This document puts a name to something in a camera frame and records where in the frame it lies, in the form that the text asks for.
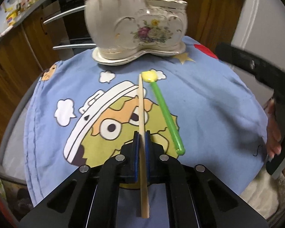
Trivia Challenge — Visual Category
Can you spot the yellow packet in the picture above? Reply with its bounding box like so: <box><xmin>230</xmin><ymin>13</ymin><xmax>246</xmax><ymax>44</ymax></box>
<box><xmin>6</xmin><ymin>11</ymin><xmax>18</xmax><ymax>26</ymax></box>

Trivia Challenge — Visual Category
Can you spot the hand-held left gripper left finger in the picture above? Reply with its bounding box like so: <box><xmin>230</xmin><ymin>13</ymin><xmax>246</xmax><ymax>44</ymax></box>
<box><xmin>19</xmin><ymin>131</ymin><xmax>141</xmax><ymax>228</ymax></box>

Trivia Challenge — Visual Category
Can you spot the beige fleece clothing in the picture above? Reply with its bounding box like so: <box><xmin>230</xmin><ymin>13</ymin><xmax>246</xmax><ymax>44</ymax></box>
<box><xmin>240</xmin><ymin>169</ymin><xmax>285</xmax><ymax>220</ymax></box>

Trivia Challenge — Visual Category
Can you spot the blue cartoon printed cloth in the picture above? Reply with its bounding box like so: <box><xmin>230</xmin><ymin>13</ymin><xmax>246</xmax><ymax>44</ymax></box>
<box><xmin>24</xmin><ymin>36</ymin><xmax>270</xmax><ymax>228</ymax></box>

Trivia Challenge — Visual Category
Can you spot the built-in oven with silver handles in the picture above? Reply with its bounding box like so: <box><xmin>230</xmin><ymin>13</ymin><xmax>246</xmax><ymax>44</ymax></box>
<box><xmin>43</xmin><ymin>0</ymin><xmax>98</xmax><ymax>60</ymax></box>

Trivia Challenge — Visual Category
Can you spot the wooden kitchen cabinet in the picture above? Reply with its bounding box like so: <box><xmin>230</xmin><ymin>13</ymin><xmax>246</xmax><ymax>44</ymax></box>
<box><xmin>138</xmin><ymin>0</ymin><xmax>246</xmax><ymax>44</ymax></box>
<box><xmin>0</xmin><ymin>7</ymin><xmax>70</xmax><ymax>162</ymax></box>

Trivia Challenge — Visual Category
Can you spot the wooden chopstick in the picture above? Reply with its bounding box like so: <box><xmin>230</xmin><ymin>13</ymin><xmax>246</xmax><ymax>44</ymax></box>
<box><xmin>138</xmin><ymin>74</ymin><xmax>150</xmax><ymax>219</ymax></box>

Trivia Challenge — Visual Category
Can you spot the cream floral ceramic utensil holder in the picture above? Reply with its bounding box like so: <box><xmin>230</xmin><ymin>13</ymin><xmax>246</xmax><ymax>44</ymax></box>
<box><xmin>82</xmin><ymin>0</ymin><xmax>188</xmax><ymax>66</ymax></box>

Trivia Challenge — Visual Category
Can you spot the grey metal frame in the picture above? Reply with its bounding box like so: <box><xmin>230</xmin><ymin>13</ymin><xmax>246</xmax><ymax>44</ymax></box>
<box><xmin>0</xmin><ymin>161</ymin><xmax>28</xmax><ymax>186</ymax></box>

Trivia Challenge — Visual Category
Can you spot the person's right hand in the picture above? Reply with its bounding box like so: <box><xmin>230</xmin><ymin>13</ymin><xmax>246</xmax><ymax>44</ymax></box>
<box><xmin>265</xmin><ymin>98</ymin><xmax>285</xmax><ymax>178</ymax></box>

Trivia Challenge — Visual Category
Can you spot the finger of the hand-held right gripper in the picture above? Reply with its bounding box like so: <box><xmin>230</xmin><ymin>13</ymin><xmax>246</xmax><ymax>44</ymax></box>
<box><xmin>216</xmin><ymin>42</ymin><xmax>285</xmax><ymax>87</ymax></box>

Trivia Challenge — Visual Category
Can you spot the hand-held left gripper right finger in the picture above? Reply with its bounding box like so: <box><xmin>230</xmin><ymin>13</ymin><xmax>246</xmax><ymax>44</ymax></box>
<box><xmin>144</xmin><ymin>130</ymin><xmax>269</xmax><ymax>228</ymax></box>

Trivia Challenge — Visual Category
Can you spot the white door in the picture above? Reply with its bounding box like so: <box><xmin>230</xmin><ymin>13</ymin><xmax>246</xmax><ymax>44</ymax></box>
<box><xmin>232</xmin><ymin>0</ymin><xmax>285</xmax><ymax>77</ymax></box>

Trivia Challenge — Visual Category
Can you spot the grey kitchen countertop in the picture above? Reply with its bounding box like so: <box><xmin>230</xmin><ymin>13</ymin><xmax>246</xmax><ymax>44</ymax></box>
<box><xmin>0</xmin><ymin>0</ymin><xmax>62</xmax><ymax>51</ymax></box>

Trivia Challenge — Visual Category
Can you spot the green spoon with yellow head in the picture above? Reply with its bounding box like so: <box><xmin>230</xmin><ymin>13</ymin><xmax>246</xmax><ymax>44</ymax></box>
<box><xmin>142</xmin><ymin>70</ymin><xmax>186</xmax><ymax>155</ymax></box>

